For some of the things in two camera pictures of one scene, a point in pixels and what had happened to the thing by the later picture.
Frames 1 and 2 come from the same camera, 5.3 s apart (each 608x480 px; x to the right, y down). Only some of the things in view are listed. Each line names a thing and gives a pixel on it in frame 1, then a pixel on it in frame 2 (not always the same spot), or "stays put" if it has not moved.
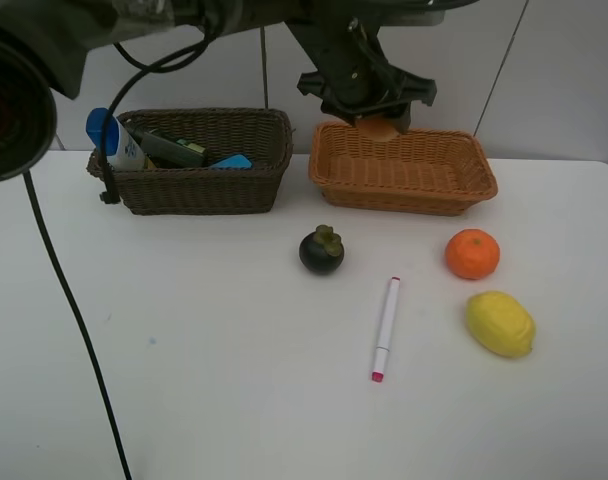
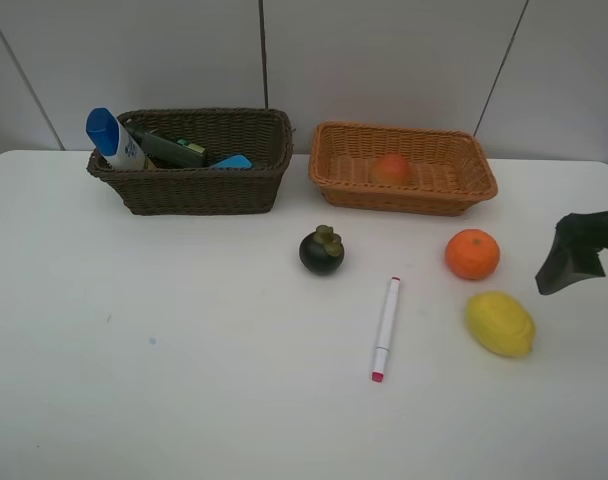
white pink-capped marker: x=386 y=328 stays put
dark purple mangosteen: x=321 y=252 stays put
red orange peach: x=377 y=129 → x=392 y=169
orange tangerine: x=472 y=253 stays put
